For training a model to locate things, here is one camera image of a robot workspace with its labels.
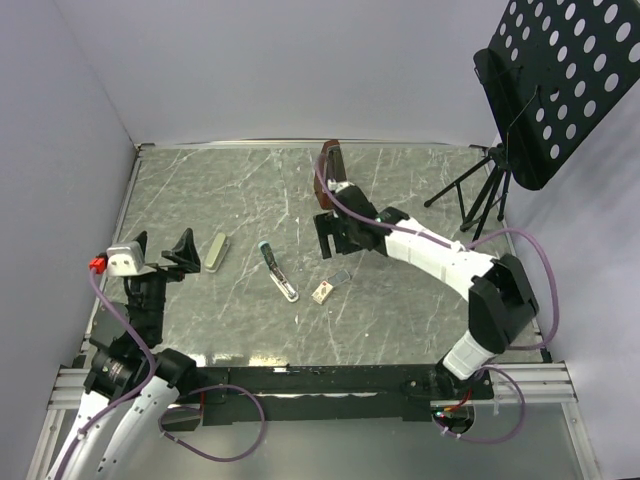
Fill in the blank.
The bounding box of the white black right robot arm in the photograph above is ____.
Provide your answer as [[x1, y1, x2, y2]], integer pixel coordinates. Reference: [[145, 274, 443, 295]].
[[314, 180, 539, 398]]

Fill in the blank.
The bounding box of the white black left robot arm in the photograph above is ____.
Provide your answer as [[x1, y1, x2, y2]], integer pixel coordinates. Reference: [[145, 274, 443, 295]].
[[47, 229, 201, 479]]

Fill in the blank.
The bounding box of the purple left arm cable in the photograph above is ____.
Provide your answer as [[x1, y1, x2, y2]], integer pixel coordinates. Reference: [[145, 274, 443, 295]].
[[52, 264, 266, 480]]

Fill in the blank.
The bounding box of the brown wooden metronome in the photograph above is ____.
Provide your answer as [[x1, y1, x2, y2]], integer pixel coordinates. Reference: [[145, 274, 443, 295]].
[[313, 139, 348, 211]]

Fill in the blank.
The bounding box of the black perforated music stand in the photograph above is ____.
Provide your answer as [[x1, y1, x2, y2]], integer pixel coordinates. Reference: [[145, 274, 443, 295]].
[[423, 0, 640, 270]]

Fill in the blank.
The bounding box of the white staple box sleeve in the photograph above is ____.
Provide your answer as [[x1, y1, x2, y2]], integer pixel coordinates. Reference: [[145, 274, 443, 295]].
[[311, 281, 334, 305]]

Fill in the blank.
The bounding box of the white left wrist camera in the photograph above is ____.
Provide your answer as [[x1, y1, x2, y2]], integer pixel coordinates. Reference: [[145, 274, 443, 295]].
[[89, 241, 152, 277]]

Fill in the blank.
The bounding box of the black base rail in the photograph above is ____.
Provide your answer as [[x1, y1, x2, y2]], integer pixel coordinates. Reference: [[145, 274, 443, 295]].
[[177, 364, 494, 426]]

